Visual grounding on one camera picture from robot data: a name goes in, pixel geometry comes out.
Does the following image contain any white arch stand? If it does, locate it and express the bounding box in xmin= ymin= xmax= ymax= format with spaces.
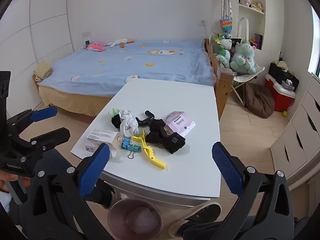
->
xmin=237 ymin=17 xmax=250 ymax=42

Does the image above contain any rainbow pop bag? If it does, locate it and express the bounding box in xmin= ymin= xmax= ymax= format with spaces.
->
xmin=220 ymin=0 xmax=234 ymax=34

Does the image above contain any black sign card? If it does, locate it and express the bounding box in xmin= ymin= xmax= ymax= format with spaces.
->
xmin=231 ymin=38 xmax=244 ymax=53

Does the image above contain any person's left hand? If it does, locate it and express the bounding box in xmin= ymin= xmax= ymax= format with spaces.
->
xmin=0 ymin=171 xmax=31 ymax=192

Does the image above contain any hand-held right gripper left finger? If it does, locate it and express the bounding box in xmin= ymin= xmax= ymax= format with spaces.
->
xmin=19 ymin=144 xmax=115 ymax=240

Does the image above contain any green binder clip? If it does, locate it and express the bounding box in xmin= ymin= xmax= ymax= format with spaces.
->
xmin=127 ymin=144 xmax=142 ymax=159

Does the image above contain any white sock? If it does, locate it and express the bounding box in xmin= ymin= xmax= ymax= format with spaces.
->
xmin=119 ymin=109 xmax=139 ymax=135

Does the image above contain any brown bean bag cushion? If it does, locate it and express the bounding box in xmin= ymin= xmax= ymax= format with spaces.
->
xmin=244 ymin=82 xmax=275 ymax=119

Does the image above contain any white paper package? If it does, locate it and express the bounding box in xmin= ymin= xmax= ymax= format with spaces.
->
xmin=70 ymin=127 xmax=124 ymax=159

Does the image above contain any folded yellow towel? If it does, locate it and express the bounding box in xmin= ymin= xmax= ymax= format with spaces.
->
xmin=34 ymin=61 xmax=53 ymax=82

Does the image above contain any pink printed packaging card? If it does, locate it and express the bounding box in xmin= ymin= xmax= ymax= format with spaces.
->
xmin=162 ymin=110 xmax=196 ymax=137

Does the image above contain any red cooler box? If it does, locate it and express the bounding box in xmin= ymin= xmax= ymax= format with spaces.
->
xmin=265 ymin=74 xmax=296 ymax=112

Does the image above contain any bed with blue blanket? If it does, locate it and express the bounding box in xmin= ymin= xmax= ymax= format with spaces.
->
xmin=37 ymin=39 xmax=217 ymax=98

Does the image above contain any white drawer cabinet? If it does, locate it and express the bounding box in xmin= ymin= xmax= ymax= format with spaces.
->
xmin=270 ymin=79 xmax=320 ymax=182

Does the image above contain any yellow plastic hair clip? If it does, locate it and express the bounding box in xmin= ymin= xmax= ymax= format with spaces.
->
xmin=131 ymin=129 xmax=167 ymax=170

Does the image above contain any wooden bed frame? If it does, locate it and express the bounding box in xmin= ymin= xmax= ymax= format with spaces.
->
xmin=204 ymin=39 xmax=234 ymax=121

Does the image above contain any black plastic handle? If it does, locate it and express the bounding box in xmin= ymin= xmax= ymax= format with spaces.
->
xmin=136 ymin=110 xmax=157 ymax=128

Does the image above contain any teal dinosaur plush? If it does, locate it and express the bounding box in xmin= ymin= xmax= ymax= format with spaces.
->
xmin=229 ymin=41 xmax=257 ymax=74

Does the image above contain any pink trash bin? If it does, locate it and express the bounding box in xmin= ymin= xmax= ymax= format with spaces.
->
xmin=108 ymin=197 xmax=163 ymax=240

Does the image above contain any white wall shelf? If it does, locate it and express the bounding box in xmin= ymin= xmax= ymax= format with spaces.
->
xmin=211 ymin=0 xmax=267 ymax=53

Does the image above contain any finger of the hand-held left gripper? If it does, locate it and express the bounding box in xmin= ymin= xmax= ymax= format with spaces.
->
xmin=18 ymin=127 xmax=71 ymax=156
xmin=6 ymin=106 xmax=58 ymax=133

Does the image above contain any black bag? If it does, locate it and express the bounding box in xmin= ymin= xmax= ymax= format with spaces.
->
xmin=269 ymin=62 xmax=299 ymax=92

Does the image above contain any beige slipper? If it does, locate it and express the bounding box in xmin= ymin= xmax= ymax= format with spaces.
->
xmin=167 ymin=201 xmax=222 ymax=238
xmin=110 ymin=189 xmax=124 ymax=209

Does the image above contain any white goose plush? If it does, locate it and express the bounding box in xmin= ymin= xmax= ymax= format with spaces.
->
xmin=106 ymin=39 xmax=135 ymax=48

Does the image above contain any pink plush toy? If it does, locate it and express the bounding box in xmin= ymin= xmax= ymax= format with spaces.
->
xmin=86 ymin=42 xmax=106 ymax=53

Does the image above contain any green dragon plush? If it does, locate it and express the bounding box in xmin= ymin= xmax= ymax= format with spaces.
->
xmin=213 ymin=32 xmax=232 ymax=68

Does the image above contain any yellow bed skirt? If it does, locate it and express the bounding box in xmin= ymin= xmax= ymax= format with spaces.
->
xmin=37 ymin=85 xmax=118 ymax=117

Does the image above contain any small black sock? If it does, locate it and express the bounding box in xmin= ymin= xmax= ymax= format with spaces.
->
xmin=111 ymin=114 xmax=123 ymax=130

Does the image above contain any white folding chair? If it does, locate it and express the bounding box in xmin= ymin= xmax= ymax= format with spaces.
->
xmin=231 ymin=66 xmax=265 ymax=108

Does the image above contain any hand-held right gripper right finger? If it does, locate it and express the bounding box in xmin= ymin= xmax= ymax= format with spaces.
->
xmin=212 ymin=142 xmax=298 ymax=240

